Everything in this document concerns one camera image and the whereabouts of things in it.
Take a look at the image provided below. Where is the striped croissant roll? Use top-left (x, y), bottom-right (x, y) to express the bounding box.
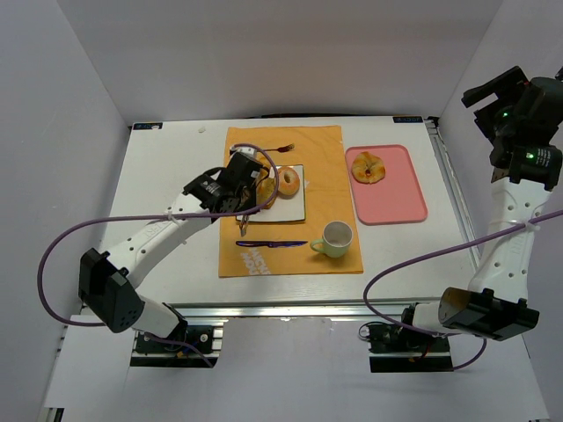
top-left (256, 169), bottom-right (275, 203)

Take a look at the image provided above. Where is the sugared ring donut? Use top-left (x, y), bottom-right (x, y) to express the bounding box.
top-left (278, 166), bottom-right (301, 198)

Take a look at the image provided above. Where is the seeded bread slice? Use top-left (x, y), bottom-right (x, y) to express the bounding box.
top-left (257, 193), bottom-right (277, 209)

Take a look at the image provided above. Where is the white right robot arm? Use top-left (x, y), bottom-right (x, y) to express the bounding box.
top-left (401, 66), bottom-right (562, 341)

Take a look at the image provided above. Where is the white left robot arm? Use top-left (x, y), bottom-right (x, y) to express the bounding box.
top-left (78, 144), bottom-right (272, 345)

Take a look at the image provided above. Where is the blue iridescent knife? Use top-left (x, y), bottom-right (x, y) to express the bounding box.
top-left (235, 240), bottom-right (308, 248)

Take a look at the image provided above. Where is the orange placemat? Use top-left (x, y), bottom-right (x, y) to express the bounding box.
top-left (218, 126), bottom-right (363, 277)

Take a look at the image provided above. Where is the white square plate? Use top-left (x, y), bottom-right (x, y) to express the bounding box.
top-left (249, 164), bottom-right (306, 223)

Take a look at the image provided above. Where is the metal fork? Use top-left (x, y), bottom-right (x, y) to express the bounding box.
top-left (258, 143), bottom-right (295, 154)

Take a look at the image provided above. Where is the black logo sticker right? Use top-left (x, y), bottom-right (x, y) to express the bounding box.
top-left (392, 115), bottom-right (424, 124)

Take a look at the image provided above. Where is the black logo sticker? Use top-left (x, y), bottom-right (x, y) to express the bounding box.
top-left (392, 115), bottom-right (424, 124)
top-left (132, 122), bottom-right (163, 130)

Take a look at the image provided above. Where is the pale green mug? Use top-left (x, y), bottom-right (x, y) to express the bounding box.
top-left (310, 221), bottom-right (354, 258)

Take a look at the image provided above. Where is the black logo sticker left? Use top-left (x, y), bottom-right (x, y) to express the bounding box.
top-left (132, 122), bottom-right (163, 130)

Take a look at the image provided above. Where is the pink tray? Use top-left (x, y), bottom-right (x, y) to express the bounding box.
top-left (345, 144), bottom-right (428, 225)

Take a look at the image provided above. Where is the twisted glazed bun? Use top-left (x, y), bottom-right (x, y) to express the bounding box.
top-left (351, 151), bottom-right (386, 185)

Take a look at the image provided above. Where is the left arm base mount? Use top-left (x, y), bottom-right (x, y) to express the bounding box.
top-left (130, 319), bottom-right (226, 368)

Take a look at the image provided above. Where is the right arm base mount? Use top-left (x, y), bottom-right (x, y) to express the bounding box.
top-left (358, 322), bottom-right (453, 374)

